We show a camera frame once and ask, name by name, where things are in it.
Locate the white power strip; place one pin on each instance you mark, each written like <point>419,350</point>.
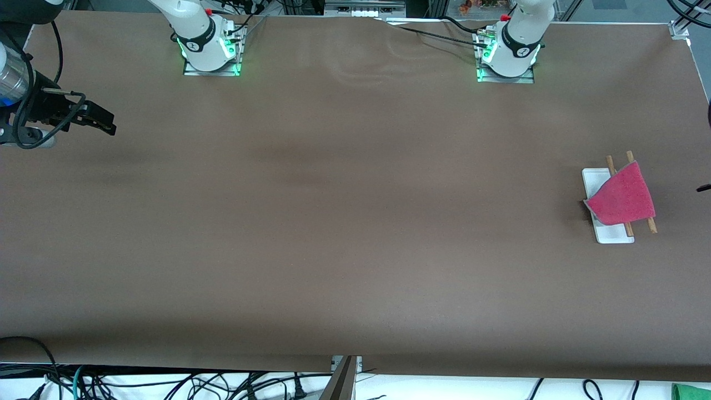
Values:
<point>361,11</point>

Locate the green cloth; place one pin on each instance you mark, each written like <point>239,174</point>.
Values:
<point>691,393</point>

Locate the brown table cover sheet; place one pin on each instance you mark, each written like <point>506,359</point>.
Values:
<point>355,250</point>

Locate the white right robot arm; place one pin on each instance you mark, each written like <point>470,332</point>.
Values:
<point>194,22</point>

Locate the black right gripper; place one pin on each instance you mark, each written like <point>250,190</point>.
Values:
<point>45,105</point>

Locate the grey brown support post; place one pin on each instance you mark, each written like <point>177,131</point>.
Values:
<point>341,383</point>

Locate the aluminium corner bracket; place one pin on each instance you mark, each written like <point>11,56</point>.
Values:
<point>680,29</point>

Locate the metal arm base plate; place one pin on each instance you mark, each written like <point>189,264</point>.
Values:
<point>522,79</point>
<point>191,71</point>

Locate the pink and grey towel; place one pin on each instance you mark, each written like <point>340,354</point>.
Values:
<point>622,194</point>

